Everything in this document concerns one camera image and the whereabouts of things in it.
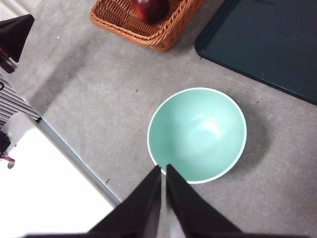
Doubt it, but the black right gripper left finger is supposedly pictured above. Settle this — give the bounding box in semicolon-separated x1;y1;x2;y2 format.
86;165;162;238

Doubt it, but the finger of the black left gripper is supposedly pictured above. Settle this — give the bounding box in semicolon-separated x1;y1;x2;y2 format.
0;14;35;62

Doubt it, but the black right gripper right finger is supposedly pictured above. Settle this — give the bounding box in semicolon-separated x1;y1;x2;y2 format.
165;163;245;238

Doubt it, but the teal ribbed bowl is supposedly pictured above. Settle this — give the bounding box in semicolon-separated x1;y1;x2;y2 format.
147;87;248;184

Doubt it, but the dark red plum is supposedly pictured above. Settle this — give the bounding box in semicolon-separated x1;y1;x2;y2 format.
131;0;170;23

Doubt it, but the grey ribbed metal panel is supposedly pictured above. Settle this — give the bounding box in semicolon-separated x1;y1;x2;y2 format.
0;71;42;124

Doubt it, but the brown wicker basket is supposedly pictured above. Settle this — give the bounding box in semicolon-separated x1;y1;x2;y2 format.
89;0;208;52

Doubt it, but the black rectangular tray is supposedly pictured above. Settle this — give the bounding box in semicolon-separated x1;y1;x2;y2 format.
194;0;317;106

